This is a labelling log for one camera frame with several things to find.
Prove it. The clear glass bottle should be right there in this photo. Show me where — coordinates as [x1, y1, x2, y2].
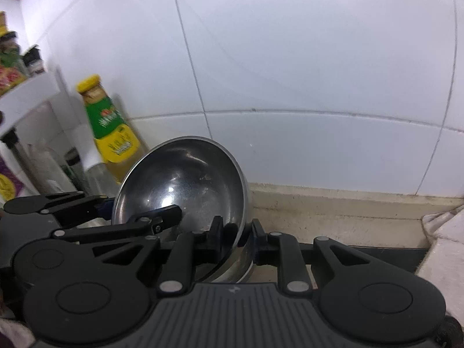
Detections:
[27, 116, 120, 200]

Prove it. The white cloth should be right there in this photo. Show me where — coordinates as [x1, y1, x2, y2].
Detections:
[415, 203, 464, 320]

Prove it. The small black spice jar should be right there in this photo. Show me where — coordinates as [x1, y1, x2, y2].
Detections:
[22, 44, 46, 77]

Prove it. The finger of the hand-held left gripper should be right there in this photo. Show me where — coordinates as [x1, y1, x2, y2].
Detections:
[3, 191, 117, 226]
[52, 205, 182, 243]

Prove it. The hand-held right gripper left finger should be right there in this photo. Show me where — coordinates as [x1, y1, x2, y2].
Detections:
[90, 215, 240, 294]

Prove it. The green yellow label sauce bottle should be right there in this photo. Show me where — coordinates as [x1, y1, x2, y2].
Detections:
[75, 74, 149, 185]

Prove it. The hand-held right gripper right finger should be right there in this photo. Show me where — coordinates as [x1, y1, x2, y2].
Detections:
[250, 218, 383, 294]

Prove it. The purple label sauce bottle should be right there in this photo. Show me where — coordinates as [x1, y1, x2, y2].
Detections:
[0, 152, 27, 204]

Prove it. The white two-tier spice rack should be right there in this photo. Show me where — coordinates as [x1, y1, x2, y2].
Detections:
[0, 66, 109, 204]

